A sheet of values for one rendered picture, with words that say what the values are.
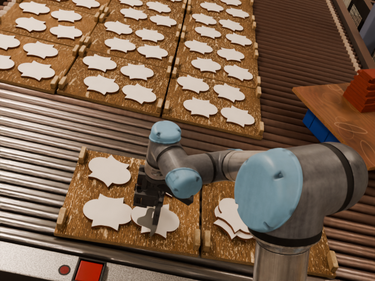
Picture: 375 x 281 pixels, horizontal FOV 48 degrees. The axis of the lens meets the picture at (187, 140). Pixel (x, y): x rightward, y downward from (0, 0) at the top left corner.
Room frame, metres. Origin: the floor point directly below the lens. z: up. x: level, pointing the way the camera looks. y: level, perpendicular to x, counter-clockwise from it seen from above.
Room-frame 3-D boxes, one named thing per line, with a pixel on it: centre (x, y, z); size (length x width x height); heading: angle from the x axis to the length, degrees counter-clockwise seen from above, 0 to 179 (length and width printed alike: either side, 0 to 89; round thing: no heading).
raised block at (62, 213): (0.73, 0.28, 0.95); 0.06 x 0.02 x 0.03; 8
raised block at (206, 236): (0.79, -0.13, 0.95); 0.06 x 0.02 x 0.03; 8
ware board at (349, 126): (1.57, -0.73, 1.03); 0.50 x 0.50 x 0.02; 34
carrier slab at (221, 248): (0.95, -0.31, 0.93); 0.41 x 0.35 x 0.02; 98
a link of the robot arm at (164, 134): (0.81, 0.05, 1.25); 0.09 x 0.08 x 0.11; 35
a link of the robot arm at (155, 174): (0.81, 0.05, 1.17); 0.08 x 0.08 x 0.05
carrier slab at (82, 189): (0.89, 0.11, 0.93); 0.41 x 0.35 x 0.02; 98
